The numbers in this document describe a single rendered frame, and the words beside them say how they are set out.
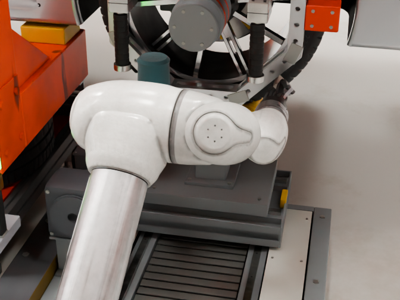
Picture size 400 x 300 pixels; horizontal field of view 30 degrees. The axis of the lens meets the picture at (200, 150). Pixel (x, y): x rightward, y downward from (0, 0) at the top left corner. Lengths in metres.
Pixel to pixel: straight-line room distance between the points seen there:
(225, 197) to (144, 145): 1.13
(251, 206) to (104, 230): 1.17
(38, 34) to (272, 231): 0.93
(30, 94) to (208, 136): 0.93
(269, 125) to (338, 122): 1.63
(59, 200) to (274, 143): 0.66
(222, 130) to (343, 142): 2.05
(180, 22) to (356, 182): 1.28
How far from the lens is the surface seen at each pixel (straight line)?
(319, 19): 2.01
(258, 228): 2.34
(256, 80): 1.84
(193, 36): 1.91
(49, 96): 2.18
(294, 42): 2.04
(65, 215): 2.11
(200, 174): 2.43
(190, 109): 1.24
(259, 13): 1.78
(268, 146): 1.75
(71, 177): 2.13
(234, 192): 2.38
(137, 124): 1.25
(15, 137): 1.97
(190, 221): 2.37
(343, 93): 3.69
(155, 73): 1.99
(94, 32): 4.44
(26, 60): 2.05
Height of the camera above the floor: 1.48
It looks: 28 degrees down
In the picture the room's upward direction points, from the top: 1 degrees clockwise
